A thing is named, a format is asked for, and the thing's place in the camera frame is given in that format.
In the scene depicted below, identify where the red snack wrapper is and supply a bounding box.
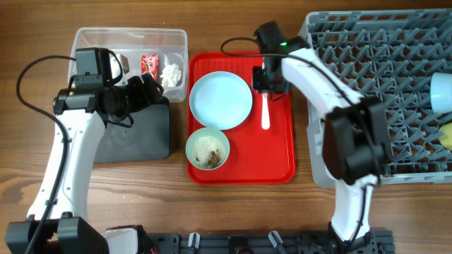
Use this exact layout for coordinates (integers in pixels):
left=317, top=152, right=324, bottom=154
left=140, top=54, right=159, bottom=80

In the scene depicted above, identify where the white napkin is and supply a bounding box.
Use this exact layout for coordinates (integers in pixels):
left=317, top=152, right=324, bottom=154
left=160, top=55, right=182, bottom=88

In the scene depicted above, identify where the white plastic spoon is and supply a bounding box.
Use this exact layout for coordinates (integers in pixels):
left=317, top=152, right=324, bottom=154
left=261, top=92, right=270, bottom=130

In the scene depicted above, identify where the light blue bowl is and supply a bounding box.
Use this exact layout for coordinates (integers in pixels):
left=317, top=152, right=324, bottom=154
left=430, top=73, right=452, bottom=114

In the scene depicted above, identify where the yellow plastic cup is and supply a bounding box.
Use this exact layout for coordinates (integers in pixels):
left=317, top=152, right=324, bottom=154
left=439, top=123, right=452, bottom=150

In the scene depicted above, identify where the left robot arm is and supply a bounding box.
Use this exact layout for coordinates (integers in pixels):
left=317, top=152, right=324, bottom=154
left=6, top=47, right=169, bottom=253

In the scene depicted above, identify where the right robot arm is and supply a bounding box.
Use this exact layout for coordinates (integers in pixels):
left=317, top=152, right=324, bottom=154
left=253, top=22, right=390, bottom=248

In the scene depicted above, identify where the grey dishwasher rack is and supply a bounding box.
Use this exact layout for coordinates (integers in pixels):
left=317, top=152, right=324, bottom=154
left=299, top=9, right=451, bottom=184

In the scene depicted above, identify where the clear plastic bin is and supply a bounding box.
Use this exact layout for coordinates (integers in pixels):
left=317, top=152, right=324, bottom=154
left=71, top=28, right=189, bottom=102

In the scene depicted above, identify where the black plastic tray bin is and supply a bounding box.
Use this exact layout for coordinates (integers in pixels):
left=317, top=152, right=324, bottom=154
left=94, top=104, right=170, bottom=164

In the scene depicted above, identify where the light blue plate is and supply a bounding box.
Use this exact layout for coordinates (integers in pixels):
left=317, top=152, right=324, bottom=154
left=189, top=71, right=253, bottom=130

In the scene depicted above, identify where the green bowl with rice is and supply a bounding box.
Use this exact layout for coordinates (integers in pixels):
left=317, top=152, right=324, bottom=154
left=185, top=127, right=230, bottom=171

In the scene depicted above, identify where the red serving tray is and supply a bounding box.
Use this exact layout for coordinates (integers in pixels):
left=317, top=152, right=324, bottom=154
left=186, top=52, right=296, bottom=185

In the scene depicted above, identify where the right black cable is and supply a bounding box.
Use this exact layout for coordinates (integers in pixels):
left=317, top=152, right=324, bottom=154
left=220, top=37, right=384, bottom=248

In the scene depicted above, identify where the black cable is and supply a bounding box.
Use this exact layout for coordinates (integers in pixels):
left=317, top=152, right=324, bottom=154
left=220, top=37, right=384, bottom=248
left=15, top=51, right=135, bottom=254

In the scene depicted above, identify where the left black cable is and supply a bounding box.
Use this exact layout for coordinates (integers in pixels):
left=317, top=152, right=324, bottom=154
left=15, top=51, right=135, bottom=254

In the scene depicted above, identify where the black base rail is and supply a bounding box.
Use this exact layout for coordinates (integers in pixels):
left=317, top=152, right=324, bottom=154
left=148, top=230, right=396, bottom=254

